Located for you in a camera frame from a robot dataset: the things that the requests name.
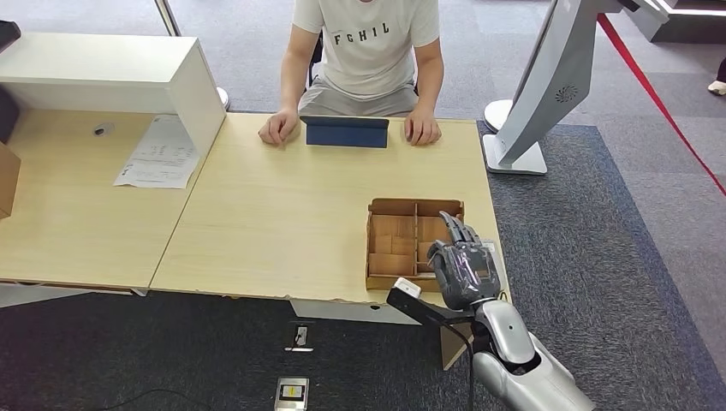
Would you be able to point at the person's right hand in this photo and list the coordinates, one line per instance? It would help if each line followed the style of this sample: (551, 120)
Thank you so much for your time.
(278, 127)

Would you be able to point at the person's left hand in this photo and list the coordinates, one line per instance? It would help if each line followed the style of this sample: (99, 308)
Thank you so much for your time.
(422, 127)

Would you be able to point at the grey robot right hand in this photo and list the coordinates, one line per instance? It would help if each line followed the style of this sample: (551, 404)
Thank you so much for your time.
(465, 272)

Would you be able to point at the person's left forearm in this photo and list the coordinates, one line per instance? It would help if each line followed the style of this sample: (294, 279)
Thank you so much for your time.
(430, 85)

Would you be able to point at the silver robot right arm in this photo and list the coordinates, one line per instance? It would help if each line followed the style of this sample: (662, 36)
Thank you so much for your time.
(527, 380)

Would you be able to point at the person's right forearm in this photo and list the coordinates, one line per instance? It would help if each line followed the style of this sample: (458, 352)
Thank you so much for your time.
(294, 85)

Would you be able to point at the grey card reader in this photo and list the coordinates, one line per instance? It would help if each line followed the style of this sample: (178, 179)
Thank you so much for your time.
(491, 248)

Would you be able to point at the white key card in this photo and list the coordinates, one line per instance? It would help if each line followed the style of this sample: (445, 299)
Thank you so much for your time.
(425, 275)

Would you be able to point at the person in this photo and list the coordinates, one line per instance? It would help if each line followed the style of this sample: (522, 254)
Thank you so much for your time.
(368, 62)

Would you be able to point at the blue tablet case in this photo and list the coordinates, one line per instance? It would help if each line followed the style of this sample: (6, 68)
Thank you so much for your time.
(346, 135)

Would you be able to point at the wooden compartment organizer box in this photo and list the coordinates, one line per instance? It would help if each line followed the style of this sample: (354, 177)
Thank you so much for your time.
(391, 282)

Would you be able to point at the black office chair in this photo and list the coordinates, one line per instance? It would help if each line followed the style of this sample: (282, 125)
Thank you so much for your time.
(315, 62)

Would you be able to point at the white round floor base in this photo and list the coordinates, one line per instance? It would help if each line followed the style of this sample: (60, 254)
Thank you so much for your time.
(498, 115)

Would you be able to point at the wooden desk leg panel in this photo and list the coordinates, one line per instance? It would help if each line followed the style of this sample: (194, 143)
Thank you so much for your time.
(451, 349)

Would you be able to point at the printed paper sheet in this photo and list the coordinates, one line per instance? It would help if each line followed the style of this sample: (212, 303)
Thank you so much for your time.
(160, 156)

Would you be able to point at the white desk drawer unit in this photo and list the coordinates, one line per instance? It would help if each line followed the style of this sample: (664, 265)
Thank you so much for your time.
(340, 312)

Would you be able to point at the grey kiosk stand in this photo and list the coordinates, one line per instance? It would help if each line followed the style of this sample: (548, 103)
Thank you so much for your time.
(558, 68)

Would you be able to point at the white pole stand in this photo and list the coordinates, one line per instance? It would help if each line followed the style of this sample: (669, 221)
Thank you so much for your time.
(167, 17)

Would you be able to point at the floor power socket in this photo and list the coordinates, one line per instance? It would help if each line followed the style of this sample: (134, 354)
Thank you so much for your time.
(300, 336)

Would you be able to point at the white desk shelf riser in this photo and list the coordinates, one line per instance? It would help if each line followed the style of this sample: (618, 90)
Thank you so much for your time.
(91, 62)

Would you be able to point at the silver floor box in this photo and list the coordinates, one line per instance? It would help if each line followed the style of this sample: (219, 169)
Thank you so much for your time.
(292, 393)

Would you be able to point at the dark speckled floor rug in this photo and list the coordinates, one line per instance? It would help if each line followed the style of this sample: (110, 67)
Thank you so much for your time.
(170, 352)

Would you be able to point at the brown cardboard box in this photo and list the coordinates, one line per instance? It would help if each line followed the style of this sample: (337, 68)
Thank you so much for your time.
(8, 181)

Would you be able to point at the grey display platform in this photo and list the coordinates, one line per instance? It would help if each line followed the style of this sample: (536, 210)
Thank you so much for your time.
(680, 28)

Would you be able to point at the black device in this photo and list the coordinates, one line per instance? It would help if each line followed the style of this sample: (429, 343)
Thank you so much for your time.
(8, 34)

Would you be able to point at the white desk underside panel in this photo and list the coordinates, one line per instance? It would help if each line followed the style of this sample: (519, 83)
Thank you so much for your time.
(34, 295)

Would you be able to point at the white shoe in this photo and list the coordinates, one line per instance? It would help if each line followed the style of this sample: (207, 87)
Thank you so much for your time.
(717, 86)

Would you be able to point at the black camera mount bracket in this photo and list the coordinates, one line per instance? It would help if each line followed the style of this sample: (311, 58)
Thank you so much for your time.
(425, 311)

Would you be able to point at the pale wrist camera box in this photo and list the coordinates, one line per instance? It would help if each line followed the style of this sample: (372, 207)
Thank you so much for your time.
(408, 287)

